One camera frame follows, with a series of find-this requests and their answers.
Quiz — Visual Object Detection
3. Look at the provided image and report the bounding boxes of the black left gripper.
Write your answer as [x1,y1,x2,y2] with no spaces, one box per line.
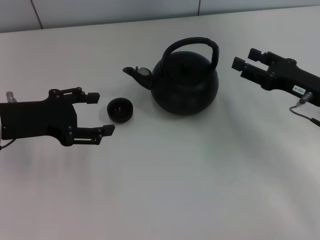
[0,86,116,147]

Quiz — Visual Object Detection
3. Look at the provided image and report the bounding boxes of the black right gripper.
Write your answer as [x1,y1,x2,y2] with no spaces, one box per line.
[231,48,320,101]

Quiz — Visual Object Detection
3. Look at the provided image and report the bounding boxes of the small black teacup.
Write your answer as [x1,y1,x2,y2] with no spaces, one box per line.
[106,97,134,124]

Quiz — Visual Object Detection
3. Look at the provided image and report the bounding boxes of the black round teapot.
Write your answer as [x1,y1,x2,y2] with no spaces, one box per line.
[122,36,221,116]

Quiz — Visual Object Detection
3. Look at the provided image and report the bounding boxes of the right gripper plug cable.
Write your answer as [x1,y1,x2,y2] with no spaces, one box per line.
[289,91,320,127]

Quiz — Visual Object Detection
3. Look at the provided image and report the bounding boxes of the gripper plug cable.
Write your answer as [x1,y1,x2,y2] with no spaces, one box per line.
[289,91,320,127]
[0,91,17,151]

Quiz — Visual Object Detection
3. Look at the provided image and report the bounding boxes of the left gripper plug cable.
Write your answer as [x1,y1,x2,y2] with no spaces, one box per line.
[0,91,17,151]

